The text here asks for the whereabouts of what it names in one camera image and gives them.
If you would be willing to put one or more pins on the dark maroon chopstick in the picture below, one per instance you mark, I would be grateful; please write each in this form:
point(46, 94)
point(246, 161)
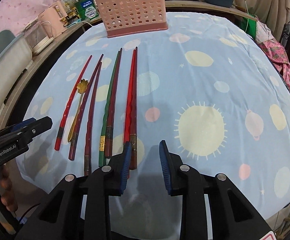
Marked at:
point(76, 130)

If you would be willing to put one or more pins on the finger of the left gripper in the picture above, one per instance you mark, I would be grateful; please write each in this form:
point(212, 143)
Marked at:
point(35, 129)
point(23, 124)

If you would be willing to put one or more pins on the bright red faceted chopstick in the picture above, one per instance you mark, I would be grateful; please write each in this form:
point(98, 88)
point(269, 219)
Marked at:
point(129, 100)

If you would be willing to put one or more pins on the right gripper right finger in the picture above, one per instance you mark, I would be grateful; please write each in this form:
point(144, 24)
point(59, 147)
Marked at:
point(182, 180)

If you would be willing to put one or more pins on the dark red chopstick gold band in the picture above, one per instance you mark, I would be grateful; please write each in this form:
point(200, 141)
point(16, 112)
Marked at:
point(133, 125)

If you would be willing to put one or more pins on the green chopstick gold band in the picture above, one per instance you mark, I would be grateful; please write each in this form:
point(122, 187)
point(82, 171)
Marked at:
point(101, 157)

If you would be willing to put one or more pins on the gold flower-shaped spoon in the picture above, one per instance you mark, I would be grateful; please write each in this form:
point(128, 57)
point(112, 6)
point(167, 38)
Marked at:
point(81, 89)

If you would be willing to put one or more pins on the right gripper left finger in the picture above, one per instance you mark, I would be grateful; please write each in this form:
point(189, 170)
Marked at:
point(106, 181)

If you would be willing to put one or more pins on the pink electric kettle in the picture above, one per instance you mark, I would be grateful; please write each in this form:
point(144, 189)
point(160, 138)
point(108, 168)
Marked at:
point(53, 19)

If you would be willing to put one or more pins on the white storage box teal lid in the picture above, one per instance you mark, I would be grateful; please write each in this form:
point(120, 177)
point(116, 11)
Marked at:
point(15, 57)

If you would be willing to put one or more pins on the pink floral cloth heap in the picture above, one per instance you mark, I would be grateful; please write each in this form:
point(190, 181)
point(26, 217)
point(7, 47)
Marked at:
point(273, 50)

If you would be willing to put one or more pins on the dark red chopstick brown band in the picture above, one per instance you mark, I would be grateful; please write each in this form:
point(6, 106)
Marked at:
point(111, 112)

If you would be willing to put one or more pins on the green labelled box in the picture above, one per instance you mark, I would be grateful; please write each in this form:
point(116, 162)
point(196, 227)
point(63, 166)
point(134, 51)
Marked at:
point(86, 9)

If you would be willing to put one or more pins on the maroon spiral chopstick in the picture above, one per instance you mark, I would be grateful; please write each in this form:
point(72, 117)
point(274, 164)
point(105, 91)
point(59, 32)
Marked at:
point(88, 136)

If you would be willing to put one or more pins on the bright red dotted chopstick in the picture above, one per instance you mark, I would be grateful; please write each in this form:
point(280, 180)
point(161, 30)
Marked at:
point(68, 106)

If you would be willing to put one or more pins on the pink perforated utensil basket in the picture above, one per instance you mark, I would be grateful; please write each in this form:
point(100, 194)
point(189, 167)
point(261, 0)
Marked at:
point(126, 17)

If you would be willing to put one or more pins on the light blue patterned tablecloth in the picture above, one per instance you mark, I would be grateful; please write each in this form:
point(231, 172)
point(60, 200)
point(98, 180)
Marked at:
point(203, 86)

